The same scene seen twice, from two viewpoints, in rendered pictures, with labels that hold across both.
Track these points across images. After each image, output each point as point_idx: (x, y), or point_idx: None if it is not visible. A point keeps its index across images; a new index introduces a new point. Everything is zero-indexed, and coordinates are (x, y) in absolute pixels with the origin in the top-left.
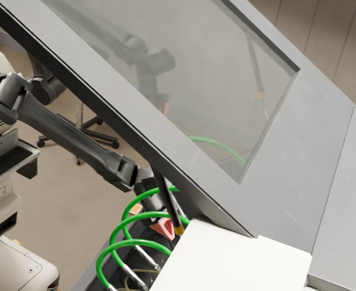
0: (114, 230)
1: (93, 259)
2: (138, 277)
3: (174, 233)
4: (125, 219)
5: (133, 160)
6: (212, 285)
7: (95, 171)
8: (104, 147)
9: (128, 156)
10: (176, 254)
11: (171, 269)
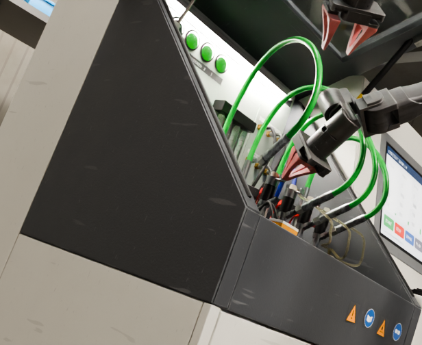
0: (377, 161)
1: (360, 273)
2: (328, 211)
3: (283, 171)
4: (373, 142)
5: (365, 95)
6: None
7: (413, 119)
8: (413, 84)
9: (375, 92)
10: None
11: None
